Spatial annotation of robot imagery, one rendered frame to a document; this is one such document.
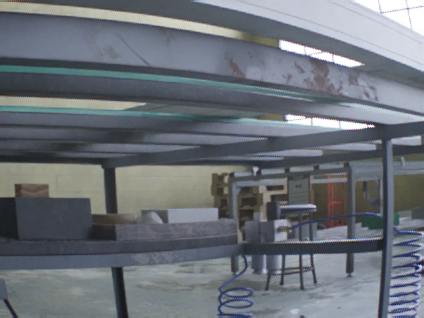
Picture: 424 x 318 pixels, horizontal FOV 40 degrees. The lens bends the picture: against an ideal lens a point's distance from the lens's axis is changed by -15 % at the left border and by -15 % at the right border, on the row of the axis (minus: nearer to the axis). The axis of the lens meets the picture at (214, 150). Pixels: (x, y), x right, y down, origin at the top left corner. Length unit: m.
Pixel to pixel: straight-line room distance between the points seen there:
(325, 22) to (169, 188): 8.50
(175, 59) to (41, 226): 0.87
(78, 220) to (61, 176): 6.64
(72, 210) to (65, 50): 0.96
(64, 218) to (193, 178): 8.06
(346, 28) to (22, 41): 0.43
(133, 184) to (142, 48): 8.21
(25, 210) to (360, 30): 0.89
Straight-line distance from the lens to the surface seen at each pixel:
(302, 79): 0.80
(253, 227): 1.80
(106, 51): 0.61
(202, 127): 1.48
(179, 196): 9.33
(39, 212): 1.46
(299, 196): 5.14
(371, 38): 0.87
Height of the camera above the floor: 0.68
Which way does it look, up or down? 4 degrees up
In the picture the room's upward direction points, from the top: 2 degrees counter-clockwise
